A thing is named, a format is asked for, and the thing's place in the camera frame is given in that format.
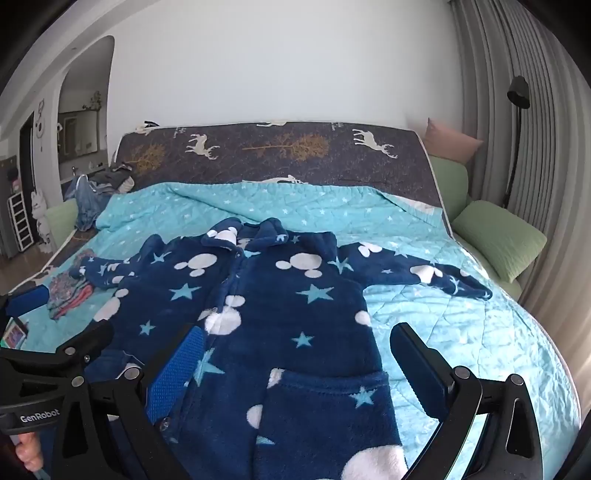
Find black floor lamp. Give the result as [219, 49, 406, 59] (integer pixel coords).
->
[502, 75, 531, 209]

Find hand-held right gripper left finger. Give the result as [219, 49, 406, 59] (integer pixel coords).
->
[46, 325, 205, 480]

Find person's left hand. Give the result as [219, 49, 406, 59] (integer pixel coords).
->
[16, 434, 45, 472]

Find small colourful picture card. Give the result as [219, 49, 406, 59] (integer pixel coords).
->
[1, 318, 29, 352]

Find white shelf rack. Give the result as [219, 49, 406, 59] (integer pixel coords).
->
[7, 191, 34, 254]

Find striped colourful small garment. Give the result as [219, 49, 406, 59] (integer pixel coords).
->
[47, 271, 96, 320]

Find pink pillow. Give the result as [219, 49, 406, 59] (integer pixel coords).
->
[424, 117, 484, 163]

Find pile of denim clothes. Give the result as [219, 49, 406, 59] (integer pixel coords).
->
[64, 165, 136, 232]

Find pale green cushion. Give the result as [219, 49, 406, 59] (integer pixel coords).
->
[44, 200, 80, 247]

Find large green cushion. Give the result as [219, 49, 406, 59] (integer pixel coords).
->
[451, 200, 548, 283]

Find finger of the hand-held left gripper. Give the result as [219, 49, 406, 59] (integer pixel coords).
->
[54, 320, 115, 370]
[0, 285, 50, 324]

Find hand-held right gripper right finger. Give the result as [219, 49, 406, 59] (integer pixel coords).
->
[390, 323, 544, 480]

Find white plush toy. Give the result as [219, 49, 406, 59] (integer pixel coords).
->
[31, 188, 52, 254]

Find navy star print fleece robe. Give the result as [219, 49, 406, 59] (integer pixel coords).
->
[81, 217, 492, 480]

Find dark deer print bedsheet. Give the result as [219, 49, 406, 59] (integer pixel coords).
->
[32, 121, 451, 287]

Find light blue star quilt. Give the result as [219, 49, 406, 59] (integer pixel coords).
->
[18, 182, 583, 480]

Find green sofa backrest cushion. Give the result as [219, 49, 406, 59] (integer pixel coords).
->
[429, 156, 471, 220]

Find grey curtain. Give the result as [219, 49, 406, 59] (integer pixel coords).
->
[450, 0, 591, 352]

